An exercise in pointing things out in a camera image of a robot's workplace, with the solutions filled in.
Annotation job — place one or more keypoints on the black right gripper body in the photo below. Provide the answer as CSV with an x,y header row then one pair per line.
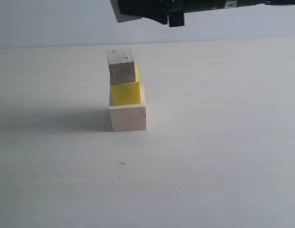
x,y
172,12

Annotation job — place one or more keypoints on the medium natural wooden cube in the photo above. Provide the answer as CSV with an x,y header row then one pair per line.
x,y
121,66

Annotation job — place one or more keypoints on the yellow painted wooden cube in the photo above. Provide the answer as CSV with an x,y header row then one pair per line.
x,y
127,93

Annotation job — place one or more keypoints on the large natural wooden cube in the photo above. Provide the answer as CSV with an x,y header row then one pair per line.
x,y
130,117

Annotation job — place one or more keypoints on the small natural wooden cube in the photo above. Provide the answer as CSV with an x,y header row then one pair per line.
x,y
120,18

